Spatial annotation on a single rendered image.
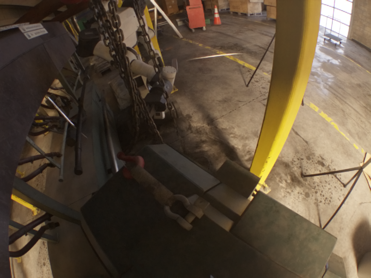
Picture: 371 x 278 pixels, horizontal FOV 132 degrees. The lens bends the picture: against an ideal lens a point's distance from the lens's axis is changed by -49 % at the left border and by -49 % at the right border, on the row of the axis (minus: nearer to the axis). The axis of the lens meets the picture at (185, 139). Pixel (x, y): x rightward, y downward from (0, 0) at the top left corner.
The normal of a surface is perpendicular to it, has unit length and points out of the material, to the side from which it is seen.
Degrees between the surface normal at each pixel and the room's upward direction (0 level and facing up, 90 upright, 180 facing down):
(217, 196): 45
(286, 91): 90
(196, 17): 90
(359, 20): 90
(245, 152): 0
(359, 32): 90
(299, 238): 0
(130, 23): 105
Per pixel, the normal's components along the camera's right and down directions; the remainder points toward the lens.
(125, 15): 0.58, 0.05
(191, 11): 0.13, 0.76
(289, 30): -0.87, 0.46
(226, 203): 0.34, -0.90
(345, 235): -0.18, -0.62
